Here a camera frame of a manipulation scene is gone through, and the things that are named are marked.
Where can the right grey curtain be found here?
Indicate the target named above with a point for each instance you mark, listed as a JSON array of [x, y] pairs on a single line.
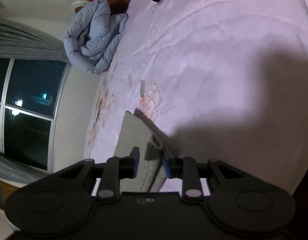
[[18, 41]]

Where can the blue rolled duvet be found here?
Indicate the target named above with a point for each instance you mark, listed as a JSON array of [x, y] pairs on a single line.
[[93, 37]]

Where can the window with white frame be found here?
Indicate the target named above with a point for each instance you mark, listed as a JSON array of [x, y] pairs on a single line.
[[30, 92]]

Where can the left grey curtain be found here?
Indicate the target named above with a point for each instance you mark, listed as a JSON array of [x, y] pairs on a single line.
[[19, 173]]

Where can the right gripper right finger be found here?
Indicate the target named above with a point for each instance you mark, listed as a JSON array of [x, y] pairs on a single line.
[[186, 170]]

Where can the pink floral bed sheet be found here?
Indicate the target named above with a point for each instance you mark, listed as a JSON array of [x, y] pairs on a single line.
[[223, 79]]

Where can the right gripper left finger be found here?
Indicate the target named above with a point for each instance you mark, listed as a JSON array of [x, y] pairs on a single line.
[[114, 170]]

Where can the grey pants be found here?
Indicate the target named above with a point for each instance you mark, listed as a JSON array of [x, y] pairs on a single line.
[[139, 131]]

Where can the grey curtain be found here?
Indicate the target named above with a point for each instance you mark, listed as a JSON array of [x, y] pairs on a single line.
[[18, 41], [19, 173]]

